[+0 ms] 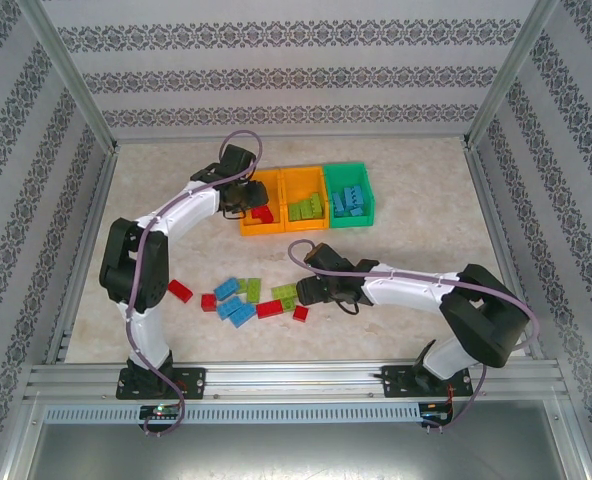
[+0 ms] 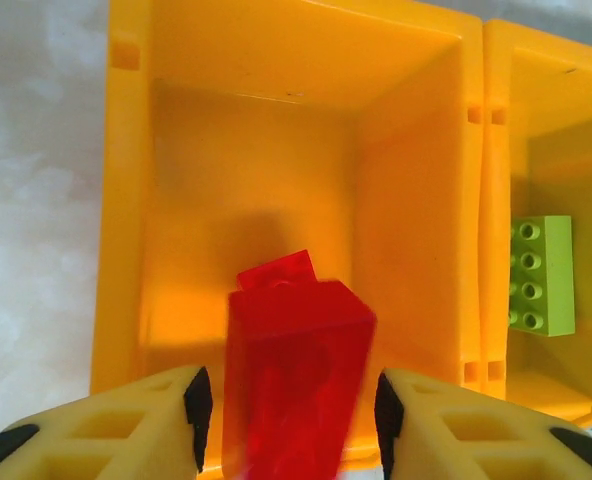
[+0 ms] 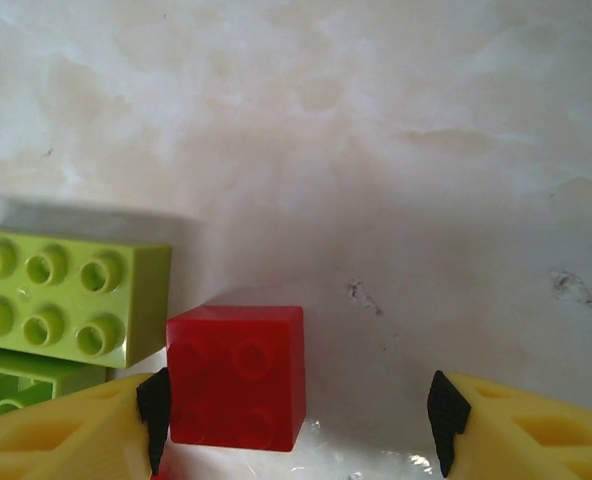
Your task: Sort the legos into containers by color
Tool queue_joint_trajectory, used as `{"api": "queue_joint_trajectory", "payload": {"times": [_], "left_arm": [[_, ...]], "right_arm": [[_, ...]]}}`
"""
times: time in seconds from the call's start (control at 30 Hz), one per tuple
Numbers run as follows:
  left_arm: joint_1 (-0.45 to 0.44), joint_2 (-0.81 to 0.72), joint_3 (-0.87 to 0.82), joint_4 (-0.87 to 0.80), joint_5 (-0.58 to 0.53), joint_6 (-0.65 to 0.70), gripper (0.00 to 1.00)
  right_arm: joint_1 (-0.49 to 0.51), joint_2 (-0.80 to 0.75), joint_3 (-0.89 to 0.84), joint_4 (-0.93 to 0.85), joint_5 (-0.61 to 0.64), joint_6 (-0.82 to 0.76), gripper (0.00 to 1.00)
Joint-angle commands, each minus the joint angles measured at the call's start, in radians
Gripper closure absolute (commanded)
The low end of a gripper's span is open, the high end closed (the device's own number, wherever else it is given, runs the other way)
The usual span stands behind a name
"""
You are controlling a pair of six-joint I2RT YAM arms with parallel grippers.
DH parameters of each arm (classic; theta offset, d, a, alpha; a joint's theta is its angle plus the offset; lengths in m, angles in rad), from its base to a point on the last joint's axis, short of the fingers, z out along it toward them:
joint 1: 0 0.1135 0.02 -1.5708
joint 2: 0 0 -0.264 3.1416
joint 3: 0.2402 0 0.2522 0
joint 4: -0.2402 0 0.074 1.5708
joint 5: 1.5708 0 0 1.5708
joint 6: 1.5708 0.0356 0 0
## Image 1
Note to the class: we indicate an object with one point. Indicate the small red lego brick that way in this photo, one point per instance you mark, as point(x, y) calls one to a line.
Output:
point(257, 213)
point(208, 302)
point(301, 313)

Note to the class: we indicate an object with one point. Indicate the small lime green lego brick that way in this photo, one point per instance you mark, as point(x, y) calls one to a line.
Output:
point(241, 286)
point(288, 303)

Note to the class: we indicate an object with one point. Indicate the blue lego brick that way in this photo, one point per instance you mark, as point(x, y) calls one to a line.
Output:
point(229, 307)
point(337, 202)
point(227, 288)
point(242, 315)
point(356, 194)
point(357, 212)

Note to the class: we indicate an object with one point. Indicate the long red lego brick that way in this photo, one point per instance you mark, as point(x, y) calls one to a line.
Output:
point(180, 291)
point(269, 309)

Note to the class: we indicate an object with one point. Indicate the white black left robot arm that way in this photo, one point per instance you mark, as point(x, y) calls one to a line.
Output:
point(191, 210)

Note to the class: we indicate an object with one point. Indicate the orange plastic bin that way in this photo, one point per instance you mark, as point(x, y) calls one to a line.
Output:
point(306, 226)
point(263, 230)

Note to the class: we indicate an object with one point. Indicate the green plastic bin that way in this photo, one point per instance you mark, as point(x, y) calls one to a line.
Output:
point(351, 222)

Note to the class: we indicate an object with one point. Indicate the grey metal sheet panel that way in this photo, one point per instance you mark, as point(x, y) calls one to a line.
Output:
point(296, 455)

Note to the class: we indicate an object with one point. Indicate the aluminium frame cross bar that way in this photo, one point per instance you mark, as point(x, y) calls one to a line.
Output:
point(291, 138)

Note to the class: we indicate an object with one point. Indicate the aluminium mounting rail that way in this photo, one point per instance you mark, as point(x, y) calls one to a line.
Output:
point(286, 380)

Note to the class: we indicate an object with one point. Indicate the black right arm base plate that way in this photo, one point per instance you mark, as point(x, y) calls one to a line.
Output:
point(391, 382)

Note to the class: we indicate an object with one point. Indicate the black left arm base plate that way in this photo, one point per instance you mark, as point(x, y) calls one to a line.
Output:
point(196, 382)

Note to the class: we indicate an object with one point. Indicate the aluminium side rail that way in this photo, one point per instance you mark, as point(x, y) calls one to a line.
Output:
point(501, 250)
point(83, 250)

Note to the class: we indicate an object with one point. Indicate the aluminium frame post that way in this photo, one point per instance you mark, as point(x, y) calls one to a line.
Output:
point(511, 70)
point(68, 70)

